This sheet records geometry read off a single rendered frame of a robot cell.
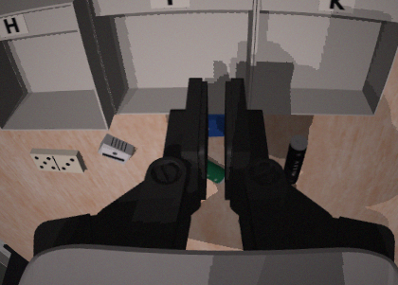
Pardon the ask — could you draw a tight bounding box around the green aa battery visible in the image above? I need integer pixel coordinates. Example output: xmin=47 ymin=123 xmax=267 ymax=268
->
xmin=207 ymin=160 xmax=225 ymax=185

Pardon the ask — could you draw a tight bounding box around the white domino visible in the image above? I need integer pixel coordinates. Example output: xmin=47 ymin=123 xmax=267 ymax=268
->
xmin=30 ymin=148 xmax=85 ymax=173

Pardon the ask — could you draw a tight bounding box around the blue usb stick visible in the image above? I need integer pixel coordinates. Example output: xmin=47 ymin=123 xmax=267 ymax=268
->
xmin=208 ymin=115 xmax=225 ymax=137

